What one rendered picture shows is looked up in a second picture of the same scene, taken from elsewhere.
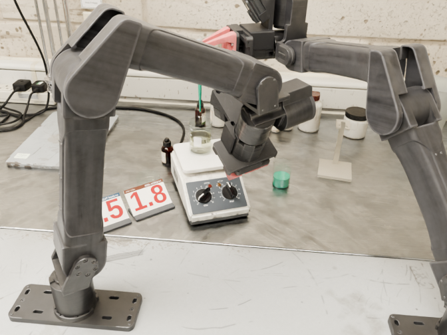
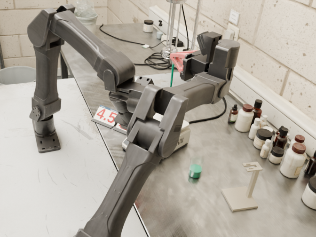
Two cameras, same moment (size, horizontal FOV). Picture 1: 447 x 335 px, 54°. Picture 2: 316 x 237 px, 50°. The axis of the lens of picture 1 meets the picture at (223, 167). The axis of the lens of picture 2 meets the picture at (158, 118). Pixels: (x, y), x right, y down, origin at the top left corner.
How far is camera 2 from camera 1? 0.85 m
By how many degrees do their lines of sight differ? 50
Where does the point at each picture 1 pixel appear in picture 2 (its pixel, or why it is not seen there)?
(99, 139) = (43, 58)
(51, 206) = (106, 102)
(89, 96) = (33, 35)
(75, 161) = (37, 63)
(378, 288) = not seen: outside the picture
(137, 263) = (82, 140)
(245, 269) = (99, 178)
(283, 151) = (238, 166)
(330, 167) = (239, 194)
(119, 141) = not seen: hidden behind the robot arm
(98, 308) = (45, 138)
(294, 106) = (133, 99)
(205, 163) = not seen: hidden behind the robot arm
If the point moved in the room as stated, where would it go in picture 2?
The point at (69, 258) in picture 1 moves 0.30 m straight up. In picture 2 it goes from (33, 103) to (20, 7)
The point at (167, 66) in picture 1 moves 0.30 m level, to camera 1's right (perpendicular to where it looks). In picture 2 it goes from (67, 39) to (106, 94)
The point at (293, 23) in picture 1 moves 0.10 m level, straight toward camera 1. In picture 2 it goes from (214, 63) to (178, 66)
